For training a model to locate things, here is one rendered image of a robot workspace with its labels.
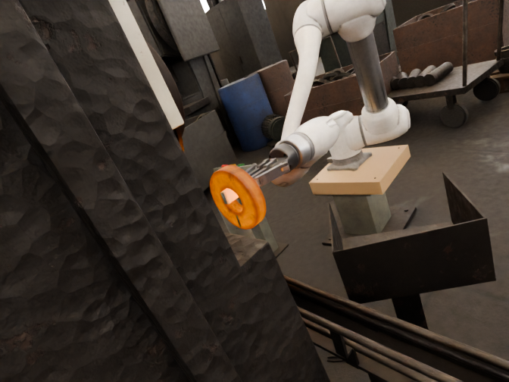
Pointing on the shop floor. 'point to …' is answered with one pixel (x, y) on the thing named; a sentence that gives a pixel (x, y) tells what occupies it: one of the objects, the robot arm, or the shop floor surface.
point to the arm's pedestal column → (369, 216)
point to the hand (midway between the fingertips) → (235, 191)
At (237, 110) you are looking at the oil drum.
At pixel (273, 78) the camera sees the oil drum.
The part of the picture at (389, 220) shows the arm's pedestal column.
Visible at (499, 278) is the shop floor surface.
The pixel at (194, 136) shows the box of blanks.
